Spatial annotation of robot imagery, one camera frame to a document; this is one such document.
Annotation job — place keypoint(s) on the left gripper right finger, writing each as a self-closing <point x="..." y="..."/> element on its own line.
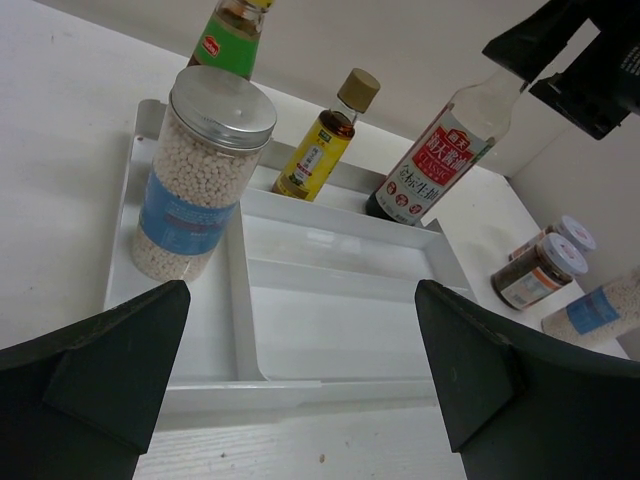
<point x="519" y="404"/>

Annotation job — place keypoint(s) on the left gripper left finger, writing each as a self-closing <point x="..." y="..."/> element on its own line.
<point x="82" y="402"/>

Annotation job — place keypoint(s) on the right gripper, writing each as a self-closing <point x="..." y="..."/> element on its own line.
<point x="600" y="88"/>

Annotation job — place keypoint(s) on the white bead jar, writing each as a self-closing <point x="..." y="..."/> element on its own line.
<point x="605" y="313"/>
<point x="215" y="128"/>

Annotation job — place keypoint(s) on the soy sauce bottle black cap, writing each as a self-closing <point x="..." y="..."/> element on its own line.
<point x="469" y="125"/>

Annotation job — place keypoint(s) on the chili jar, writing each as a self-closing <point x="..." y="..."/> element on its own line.
<point x="569" y="229"/>
<point x="538" y="273"/>

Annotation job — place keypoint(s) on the small oil bottle gold cap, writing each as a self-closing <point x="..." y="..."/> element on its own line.
<point x="324" y="144"/>

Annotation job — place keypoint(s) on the chili sauce bottle yellow cap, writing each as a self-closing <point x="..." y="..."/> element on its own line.
<point x="231" y="37"/>

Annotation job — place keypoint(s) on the white divided organizer tray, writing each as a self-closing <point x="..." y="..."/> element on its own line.
<point x="309" y="302"/>

